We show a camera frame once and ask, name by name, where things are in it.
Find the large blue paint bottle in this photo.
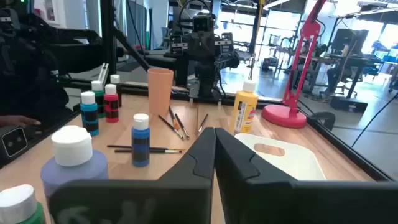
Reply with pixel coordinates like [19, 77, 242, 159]
[40, 124, 109, 200]

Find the small dark red paint bottle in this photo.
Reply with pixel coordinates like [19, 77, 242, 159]
[109, 74, 123, 108]

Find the small green paint bottle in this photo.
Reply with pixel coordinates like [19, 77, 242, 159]
[0, 184, 47, 224]
[90, 80, 106, 119]

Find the person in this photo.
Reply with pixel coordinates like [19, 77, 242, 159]
[0, 7, 105, 125]

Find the small blue paint bottle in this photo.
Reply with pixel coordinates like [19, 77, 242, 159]
[131, 113, 151, 168]

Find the black office desk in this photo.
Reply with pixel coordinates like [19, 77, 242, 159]
[298, 52, 386, 100]

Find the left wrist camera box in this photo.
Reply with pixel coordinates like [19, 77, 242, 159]
[192, 14, 215, 33]

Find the black plastic clamp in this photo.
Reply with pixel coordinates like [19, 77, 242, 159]
[309, 111, 336, 131]

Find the black paintbrush silver ferrule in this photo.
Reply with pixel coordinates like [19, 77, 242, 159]
[114, 149, 183, 154]
[197, 113, 210, 134]
[157, 114, 185, 141]
[174, 113, 191, 141]

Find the dark pencil pair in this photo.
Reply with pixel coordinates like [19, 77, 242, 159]
[107, 144, 186, 151]

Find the orange plastic cup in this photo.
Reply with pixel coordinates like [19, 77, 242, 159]
[147, 68, 175, 118]

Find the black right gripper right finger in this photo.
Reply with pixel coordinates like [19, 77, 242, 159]
[215, 126, 398, 224]

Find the white plastic bin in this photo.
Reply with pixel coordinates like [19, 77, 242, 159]
[233, 133, 326, 181]

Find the red desk lamp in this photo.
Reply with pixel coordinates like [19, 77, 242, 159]
[261, 0, 327, 129]

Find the person's hand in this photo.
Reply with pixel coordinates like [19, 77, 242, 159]
[0, 114, 42, 128]

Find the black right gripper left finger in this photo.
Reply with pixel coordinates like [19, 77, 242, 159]
[49, 126, 216, 224]

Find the silver aluminium bar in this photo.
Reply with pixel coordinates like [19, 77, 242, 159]
[97, 63, 110, 91]

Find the large yellow paint bottle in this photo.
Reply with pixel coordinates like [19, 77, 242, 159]
[229, 80, 259, 136]

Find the small black stereo camera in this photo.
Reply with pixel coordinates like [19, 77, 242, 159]
[0, 126, 29, 164]

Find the small teal paint bottle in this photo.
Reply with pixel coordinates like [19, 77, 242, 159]
[80, 91, 100, 137]

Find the black computer monitor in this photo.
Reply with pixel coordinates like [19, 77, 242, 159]
[331, 28, 370, 57]

